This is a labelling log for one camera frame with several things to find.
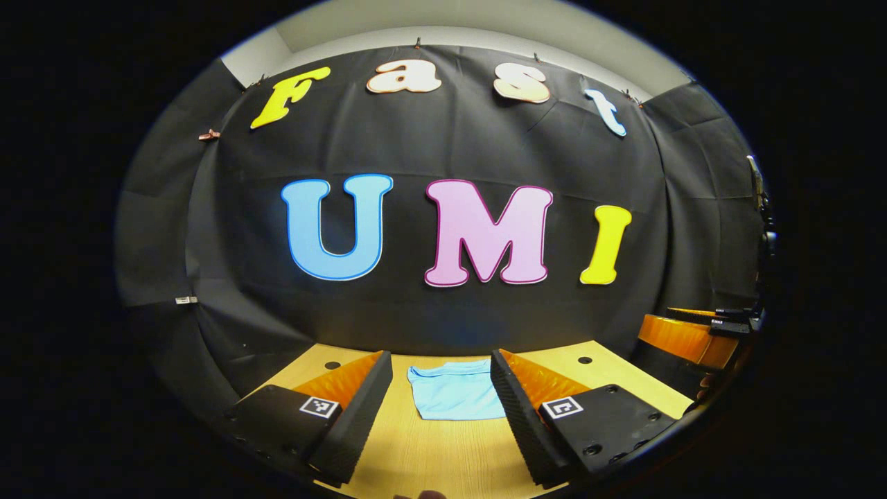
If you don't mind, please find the light blue polo T-shirt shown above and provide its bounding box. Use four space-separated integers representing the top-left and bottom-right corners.
407 359 507 421

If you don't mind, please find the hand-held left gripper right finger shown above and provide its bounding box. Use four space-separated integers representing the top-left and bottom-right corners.
490 349 680 488

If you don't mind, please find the black backdrop cloth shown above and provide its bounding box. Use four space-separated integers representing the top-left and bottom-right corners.
114 43 770 417

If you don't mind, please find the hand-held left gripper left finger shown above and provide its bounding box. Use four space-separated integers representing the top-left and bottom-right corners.
222 350 394 486

